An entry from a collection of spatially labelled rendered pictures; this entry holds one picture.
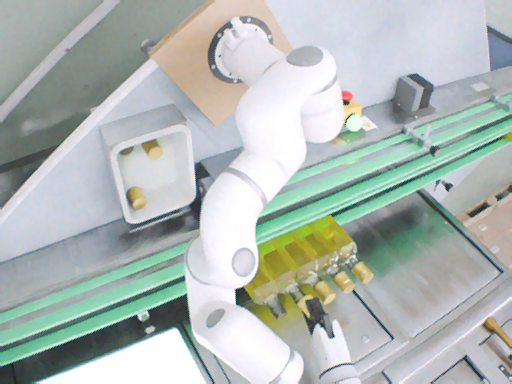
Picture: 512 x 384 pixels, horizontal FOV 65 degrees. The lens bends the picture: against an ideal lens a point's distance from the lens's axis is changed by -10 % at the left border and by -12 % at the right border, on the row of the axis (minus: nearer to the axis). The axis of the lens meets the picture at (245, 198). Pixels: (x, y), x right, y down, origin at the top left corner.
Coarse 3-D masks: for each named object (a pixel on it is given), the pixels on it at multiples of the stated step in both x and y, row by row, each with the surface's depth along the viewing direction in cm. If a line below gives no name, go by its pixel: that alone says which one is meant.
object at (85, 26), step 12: (108, 0) 126; (120, 0) 127; (96, 12) 126; (108, 12) 128; (84, 24) 126; (96, 24) 128; (72, 36) 127; (60, 48) 127; (48, 60) 128; (36, 72) 128; (24, 84) 129; (36, 84) 130; (12, 96) 129; (24, 96) 130; (0, 108) 130; (12, 108) 131; (0, 120) 131
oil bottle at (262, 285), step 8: (256, 272) 102; (264, 272) 102; (256, 280) 101; (264, 280) 101; (272, 280) 101; (248, 288) 102; (256, 288) 99; (264, 288) 99; (272, 288) 99; (256, 296) 100; (264, 296) 99; (264, 304) 101
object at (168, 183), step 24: (120, 144) 85; (168, 144) 100; (120, 168) 97; (144, 168) 101; (168, 168) 105; (192, 168) 98; (120, 192) 92; (144, 192) 105; (168, 192) 106; (192, 192) 103; (144, 216) 101
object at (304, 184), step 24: (504, 96) 142; (456, 120) 130; (480, 120) 130; (384, 144) 119; (408, 144) 120; (432, 144) 120; (312, 168) 111; (336, 168) 112; (360, 168) 112; (288, 192) 105; (312, 192) 105
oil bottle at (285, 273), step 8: (272, 240) 108; (264, 248) 107; (272, 248) 107; (280, 248) 107; (264, 256) 105; (272, 256) 105; (280, 256) 105; (264, 264) 105; (272, 264) 103; (280, 264) 103; (288, 264) 103; (272, 272) 102; (280, 272) 102; (288, 272) 102; (296, 272) 102; (280, 280) 100; (288, 280) 100; (296, 280) 101; (280, 288) 102; (288, 288) 101
